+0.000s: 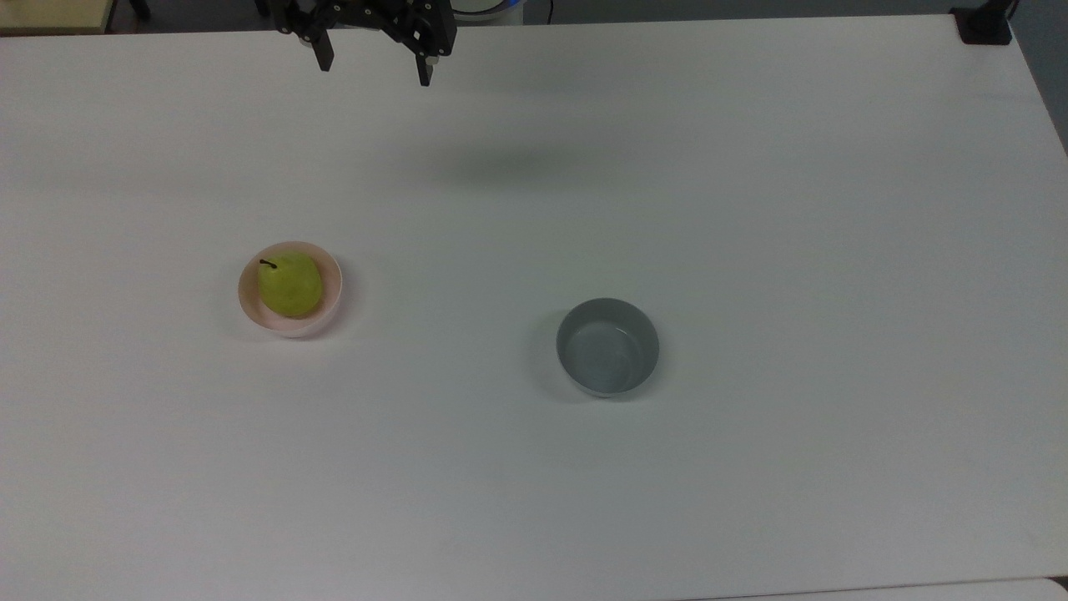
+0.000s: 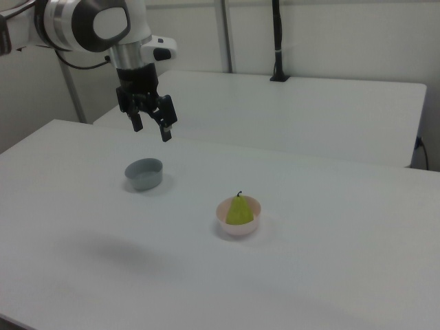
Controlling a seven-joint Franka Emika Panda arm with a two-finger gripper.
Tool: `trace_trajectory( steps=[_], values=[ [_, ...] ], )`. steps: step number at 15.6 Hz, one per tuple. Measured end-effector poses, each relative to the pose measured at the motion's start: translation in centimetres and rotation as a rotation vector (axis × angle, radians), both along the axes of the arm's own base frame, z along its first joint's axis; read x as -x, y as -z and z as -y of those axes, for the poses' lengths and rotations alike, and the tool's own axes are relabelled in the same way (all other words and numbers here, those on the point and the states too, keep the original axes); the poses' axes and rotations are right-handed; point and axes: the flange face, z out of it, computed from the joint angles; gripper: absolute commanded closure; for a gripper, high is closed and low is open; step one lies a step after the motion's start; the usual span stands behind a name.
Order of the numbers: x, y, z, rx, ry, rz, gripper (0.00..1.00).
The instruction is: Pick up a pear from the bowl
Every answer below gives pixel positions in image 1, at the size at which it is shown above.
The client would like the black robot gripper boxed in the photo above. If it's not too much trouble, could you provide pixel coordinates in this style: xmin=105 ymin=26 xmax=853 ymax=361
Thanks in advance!
xmin=255 ymin=0 xmax=459 ymax=88

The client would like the green pear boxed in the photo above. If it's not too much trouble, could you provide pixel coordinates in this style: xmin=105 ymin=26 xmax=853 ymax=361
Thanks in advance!
xmin=257 ymin=251 xmax=324 ymax=319

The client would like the pink bowl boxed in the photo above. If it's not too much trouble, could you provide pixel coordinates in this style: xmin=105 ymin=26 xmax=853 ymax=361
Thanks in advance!
xmin=238 ymin=241 xmax=344 ymax=339

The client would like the gray bowl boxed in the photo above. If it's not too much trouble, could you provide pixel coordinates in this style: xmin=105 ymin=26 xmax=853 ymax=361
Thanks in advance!
xmin=556 ymin=298 xmax=661 ymax=399

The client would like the wooden furniture piece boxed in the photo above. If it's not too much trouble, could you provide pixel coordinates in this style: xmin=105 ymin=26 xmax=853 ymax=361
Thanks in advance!
xmin=0 ymin=0 xmax=116 ymax=36

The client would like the black table clamp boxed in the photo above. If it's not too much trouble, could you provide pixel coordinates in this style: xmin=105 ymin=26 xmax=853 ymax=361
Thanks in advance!
xmin=950 ymin=0 xmax=1020 ymax=46

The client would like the white robot base, blue ring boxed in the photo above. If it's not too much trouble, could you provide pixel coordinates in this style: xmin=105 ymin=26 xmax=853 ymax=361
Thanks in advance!
xmin=453 ymin=0 xmax=526 ymax=27

